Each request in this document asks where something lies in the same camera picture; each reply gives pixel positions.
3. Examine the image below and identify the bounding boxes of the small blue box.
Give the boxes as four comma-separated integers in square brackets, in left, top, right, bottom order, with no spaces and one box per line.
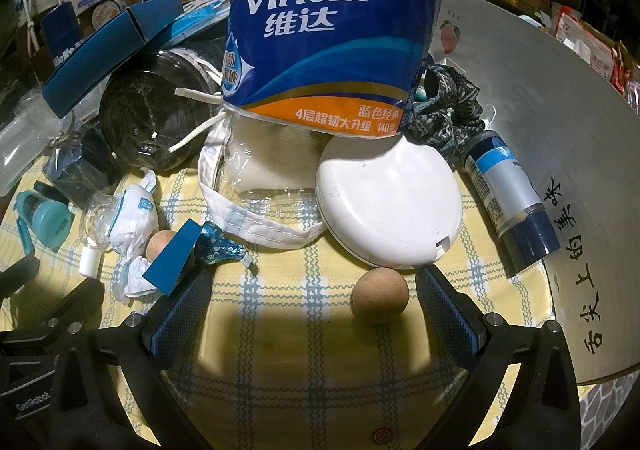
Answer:
[142,219,202,297]

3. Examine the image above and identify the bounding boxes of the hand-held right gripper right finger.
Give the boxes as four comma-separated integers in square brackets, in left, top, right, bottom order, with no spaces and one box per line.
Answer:
[415,267,582,450]

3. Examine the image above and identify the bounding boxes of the dark blue plastic bag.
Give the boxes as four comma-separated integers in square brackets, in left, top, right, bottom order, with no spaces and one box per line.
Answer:
[44,127,122,205]

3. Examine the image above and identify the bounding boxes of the crumpled white wrapper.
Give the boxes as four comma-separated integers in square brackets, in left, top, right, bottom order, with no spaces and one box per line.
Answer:
[106,169,162,305]

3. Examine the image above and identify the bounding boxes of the cork ball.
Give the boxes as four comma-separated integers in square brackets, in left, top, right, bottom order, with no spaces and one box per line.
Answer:
[145,230,179,263]
[352,268,409,319]

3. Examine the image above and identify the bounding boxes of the blue grey spray can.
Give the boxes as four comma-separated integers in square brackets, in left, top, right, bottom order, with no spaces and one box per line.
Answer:
[462,130,561,277]

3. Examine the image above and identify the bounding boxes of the silver cardboard box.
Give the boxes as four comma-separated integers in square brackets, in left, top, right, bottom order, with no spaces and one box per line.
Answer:
[429,0,640,387]

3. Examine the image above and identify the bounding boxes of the yellow plaid tablecloth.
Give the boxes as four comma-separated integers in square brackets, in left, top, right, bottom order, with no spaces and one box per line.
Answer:
[0,165,557,450]

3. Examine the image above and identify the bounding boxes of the grey pebble-patterned desktop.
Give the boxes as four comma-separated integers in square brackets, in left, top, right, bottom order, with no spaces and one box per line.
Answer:
[579,372,640,450]

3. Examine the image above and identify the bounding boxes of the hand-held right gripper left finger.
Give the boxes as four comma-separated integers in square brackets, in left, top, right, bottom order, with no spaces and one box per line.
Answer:
[47,266,213,450]

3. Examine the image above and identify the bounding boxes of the patterned fabric scrunchie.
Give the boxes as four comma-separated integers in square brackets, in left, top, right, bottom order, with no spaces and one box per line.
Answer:
[410,64,489,165]

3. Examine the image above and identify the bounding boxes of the white round case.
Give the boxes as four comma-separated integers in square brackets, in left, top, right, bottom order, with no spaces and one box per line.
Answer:
[315,135,463,271]

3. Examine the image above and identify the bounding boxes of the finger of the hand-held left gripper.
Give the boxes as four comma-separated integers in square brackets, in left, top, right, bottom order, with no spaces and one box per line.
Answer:
[0,257,40,301]
[0,279,103,337]

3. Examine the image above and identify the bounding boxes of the blue toilet paper pack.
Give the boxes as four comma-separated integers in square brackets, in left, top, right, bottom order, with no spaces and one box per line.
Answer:
[220,0,447,137]

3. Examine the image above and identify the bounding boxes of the blue long carton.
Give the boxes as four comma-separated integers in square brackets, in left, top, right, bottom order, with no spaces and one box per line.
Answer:
[42,0,184,119]

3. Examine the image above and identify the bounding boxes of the dark blue oval razor case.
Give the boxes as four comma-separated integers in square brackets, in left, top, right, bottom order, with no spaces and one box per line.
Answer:
[40,1,84,71]

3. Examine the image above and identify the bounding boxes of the clear bag of white contents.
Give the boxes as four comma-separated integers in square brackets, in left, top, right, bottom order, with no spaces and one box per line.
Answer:
[222,117,322,213]

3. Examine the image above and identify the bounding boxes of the clear plastic packaging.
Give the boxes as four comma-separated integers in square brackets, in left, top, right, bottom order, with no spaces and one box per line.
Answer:
[0,88,63,197]

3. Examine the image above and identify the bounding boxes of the clear jar with black lid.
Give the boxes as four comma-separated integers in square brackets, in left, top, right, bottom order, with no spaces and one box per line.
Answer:
[97,42,228,175]

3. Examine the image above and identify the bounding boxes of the white face mask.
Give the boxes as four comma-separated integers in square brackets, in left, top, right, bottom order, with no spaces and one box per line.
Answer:
[169,87,327,249]

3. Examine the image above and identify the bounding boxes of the red white packaging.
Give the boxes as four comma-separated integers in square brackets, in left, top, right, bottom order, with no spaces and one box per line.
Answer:
[510,0,640,98]

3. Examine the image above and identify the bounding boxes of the blue foil candy wrapper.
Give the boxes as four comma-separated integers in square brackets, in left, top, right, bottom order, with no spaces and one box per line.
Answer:
[193,222,257,273]

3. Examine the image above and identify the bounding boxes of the small clear bottle white cap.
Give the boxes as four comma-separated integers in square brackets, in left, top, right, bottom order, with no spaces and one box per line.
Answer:
[77,200,122,277]

